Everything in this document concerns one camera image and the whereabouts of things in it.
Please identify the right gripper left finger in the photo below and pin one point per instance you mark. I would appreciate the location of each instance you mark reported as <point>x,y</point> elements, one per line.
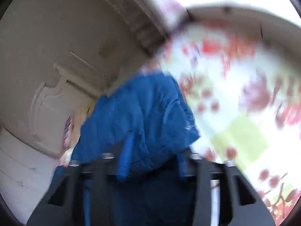
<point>84,184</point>

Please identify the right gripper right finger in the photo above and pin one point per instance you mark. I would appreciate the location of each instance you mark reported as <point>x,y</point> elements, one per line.
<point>222,195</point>

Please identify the blue quilted down jacket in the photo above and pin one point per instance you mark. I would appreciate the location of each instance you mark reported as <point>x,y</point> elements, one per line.
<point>150,117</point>

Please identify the white wardrobe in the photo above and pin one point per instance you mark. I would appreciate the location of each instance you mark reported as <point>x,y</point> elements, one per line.
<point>25,175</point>

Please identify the red blue patterned pillow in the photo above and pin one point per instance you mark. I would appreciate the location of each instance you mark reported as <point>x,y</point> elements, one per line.
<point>66,140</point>

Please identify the white wooden headboard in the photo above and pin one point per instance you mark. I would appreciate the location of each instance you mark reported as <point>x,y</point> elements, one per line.
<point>51,107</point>

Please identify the floral bed sheet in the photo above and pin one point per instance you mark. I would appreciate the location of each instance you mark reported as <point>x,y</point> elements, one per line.
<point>245,97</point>

